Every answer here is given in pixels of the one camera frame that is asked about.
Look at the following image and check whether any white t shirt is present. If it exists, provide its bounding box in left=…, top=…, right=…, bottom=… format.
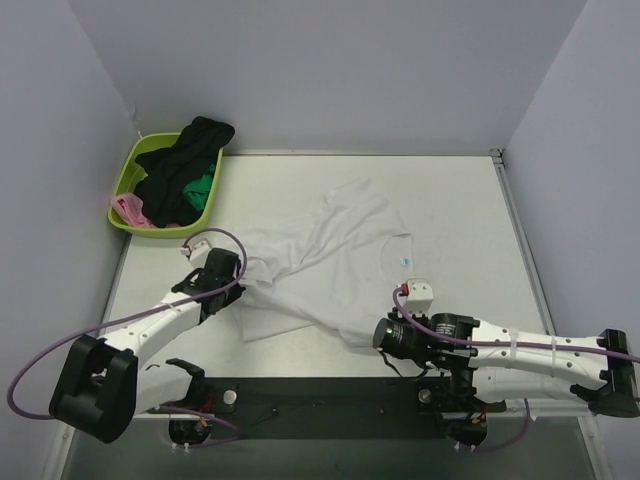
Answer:
left=232, top=179, right=413, bottom=348

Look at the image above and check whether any lime green plastic basket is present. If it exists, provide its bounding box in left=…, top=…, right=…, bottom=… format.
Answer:
left=107, top=132, right=224, bottom=240

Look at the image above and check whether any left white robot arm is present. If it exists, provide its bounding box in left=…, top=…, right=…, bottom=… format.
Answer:
left=49, top=248, right=244, bottom=443

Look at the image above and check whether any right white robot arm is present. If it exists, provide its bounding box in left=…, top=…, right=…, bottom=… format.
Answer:
left=372, top=311, right=639, bottom=418

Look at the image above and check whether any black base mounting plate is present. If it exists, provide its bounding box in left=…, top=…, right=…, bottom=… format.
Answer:
left=144, top=374, right=509, bottom=441

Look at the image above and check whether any green t shirt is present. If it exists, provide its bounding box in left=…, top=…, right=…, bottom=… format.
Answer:
left=183, top=164, right=216, bottom=213

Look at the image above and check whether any black t shirt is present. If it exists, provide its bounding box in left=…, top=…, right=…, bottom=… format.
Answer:
left=134, top=116, right=235, bottom=228

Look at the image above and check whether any pink t shirt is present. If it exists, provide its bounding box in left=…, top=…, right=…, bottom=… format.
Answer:
left=109, top=193, right=156, bottom=229

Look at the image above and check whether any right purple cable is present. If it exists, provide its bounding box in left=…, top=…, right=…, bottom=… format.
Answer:
left=391, top=284, right=640, bottom=365

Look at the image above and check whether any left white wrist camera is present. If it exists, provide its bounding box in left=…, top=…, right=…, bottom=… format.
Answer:
left=180, top=239, right=212, bottom=261

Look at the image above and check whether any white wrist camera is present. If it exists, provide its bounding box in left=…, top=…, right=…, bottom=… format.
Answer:
left=399, top=278, right=434, bottom=316
left=180, top=239, right=212, bottom=261

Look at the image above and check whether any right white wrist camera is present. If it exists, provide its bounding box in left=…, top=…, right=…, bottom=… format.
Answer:
left=399, top=278, right=434, bottom=316

